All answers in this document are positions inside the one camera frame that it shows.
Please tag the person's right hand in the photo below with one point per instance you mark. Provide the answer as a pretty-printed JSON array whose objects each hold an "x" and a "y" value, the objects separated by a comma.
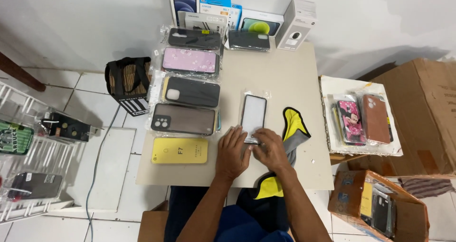
[{"x": 274, "y": 153}]

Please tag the person's left hand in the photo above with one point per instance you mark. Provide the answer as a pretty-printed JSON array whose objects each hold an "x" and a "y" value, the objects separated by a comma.
[{"x": 229, "y": 156}]

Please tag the black-rimmed clear phone case packet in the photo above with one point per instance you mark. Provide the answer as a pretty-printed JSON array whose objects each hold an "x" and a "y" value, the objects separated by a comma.
[{"x": 253, "y": 113}]

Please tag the yellow and grey cloth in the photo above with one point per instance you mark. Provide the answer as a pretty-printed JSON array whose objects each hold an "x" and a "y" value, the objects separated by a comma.
[{"x": 294, "y": 128}]

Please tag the yellow phone case packet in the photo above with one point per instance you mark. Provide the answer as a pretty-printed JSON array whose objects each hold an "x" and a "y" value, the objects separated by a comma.
[{"x": 180, "y": 150}]

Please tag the smoky brown phone case packet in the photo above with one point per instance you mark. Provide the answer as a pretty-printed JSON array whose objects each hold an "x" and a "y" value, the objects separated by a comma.
[{"x": 183, "y": 119}]

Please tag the person's blue trousers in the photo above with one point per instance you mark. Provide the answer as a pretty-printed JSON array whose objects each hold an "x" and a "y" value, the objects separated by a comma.
[{"x": 245, "y": 220}]

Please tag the black phone case yellow edge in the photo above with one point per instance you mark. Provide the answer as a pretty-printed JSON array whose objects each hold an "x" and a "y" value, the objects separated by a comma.
[{"x": 192, "y": 91}]

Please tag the pink cartoon phone case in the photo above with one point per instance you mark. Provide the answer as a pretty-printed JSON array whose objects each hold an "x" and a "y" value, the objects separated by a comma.
[{"x": 351, "y": 122}]

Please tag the wooden stool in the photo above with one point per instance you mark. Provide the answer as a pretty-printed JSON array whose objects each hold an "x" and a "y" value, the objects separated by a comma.
[{"x": 153, "y": 226}]

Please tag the pink floral phone case packet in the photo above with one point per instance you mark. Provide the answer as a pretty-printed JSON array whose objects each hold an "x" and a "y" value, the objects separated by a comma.
[{"x": 190, "y": 61}]

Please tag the white foam tray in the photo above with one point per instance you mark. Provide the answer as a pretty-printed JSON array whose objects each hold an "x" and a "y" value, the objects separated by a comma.
[{"x": 356, "y": 88}]

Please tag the brown phone case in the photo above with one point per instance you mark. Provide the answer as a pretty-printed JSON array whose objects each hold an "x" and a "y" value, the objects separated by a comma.
[{"x": 376, "y": 119}]

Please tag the black phone case packet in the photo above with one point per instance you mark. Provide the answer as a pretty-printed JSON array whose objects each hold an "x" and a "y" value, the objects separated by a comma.
[
  {"x": 194, "y": 38},
  {"x": 248, "y": 40}
]

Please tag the small cardboard box of cases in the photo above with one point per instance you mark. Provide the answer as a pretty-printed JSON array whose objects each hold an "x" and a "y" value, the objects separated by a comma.
[{"x": 377, "y": 206}]

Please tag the black striped tote bag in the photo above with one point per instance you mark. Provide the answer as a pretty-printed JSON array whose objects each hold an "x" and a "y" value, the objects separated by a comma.
[{"x": 129, "y": 85}]

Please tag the white box green phone picture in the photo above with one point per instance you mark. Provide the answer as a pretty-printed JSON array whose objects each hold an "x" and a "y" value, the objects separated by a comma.
[{"x": 262, "y": 25}]

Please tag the white accessory packet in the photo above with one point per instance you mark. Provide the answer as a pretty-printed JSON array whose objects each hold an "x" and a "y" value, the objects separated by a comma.
[{"x": 203, "y": 21}]

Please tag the light blue accessory box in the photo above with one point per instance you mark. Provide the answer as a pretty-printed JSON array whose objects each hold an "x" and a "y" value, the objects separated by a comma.
[{"x": 236, "y": 15}]

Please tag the large cardboard box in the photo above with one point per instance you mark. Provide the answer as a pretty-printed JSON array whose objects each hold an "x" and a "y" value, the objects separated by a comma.
[{"x": 424, "y": 117}]

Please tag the striped cloth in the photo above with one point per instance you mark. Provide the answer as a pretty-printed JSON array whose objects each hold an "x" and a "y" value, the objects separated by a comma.
[{"x": 425, "y": 186}]

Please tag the tall white phone box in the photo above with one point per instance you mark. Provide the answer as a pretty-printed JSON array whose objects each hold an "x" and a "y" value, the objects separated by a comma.
[{"x": 184, "y": 3}]

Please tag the dark wooden beam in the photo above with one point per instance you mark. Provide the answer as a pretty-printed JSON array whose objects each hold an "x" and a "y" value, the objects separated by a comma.
[{"x": 19, "y": 72}]

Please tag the white camera box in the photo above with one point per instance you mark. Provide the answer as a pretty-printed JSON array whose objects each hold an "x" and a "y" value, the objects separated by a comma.
[{"x": 296, "y": 24}]

